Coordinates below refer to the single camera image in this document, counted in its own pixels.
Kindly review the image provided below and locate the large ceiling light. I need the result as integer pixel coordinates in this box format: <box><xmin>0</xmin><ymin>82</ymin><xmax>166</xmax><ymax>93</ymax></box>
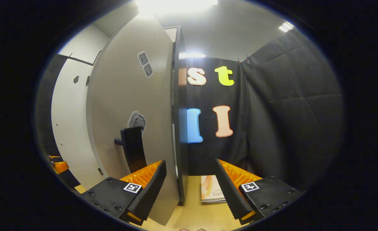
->
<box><xmin>136</xmin><ymin>0</ymin><xmax>218</xmax><ymax>15</ymax></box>

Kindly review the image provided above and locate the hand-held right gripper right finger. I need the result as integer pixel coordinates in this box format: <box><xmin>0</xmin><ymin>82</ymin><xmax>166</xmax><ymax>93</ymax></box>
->
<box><xmin>215</xmin><ymin>158</ymin><xmax>305</xmax><ymax>225</ymax></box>

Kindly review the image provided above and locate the black backdrop cloth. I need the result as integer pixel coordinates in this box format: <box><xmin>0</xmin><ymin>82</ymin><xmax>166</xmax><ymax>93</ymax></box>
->
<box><xmin>35</xmin><ymin>29</ymin><xmax>345</xmax><ymax>193</ymax></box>

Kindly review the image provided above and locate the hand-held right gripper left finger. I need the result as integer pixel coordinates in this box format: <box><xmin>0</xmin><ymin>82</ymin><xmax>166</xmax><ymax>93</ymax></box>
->
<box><xmin>80</xmin><ymin>160</ymin><xmax>167</xmax><ymax>225</ymax></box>

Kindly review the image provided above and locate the ceiling light behind cabinet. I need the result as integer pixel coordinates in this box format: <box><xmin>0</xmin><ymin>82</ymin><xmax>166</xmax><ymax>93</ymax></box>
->
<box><xmin>179</xmin><ymin>52</ymin><xmax>206</xmax><ymax>59</ymax></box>

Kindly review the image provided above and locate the grey cabinet door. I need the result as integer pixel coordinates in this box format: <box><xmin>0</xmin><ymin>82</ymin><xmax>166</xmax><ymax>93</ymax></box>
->
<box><xmin>86</xmin><ymin>14</ymin><xmax>181</xmax><ymax>226</ymax></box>
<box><xmin>51</xmin><ymin>58</ymin><xmax>107</xmax><ymax>190</ymax></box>

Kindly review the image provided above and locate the grey cabinet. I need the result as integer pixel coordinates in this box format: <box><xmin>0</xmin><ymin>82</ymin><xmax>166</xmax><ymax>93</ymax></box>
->
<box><xmin>163</xmin><ymin>26</ymin><xmax>189</xmax><ymax>206</ymax></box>

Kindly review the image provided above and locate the beige book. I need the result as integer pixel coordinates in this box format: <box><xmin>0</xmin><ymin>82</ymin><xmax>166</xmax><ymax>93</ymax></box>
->
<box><xmin>201</xmin><ymin>175</ymin><xmax>227</xmax><ymax>204</ymax></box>

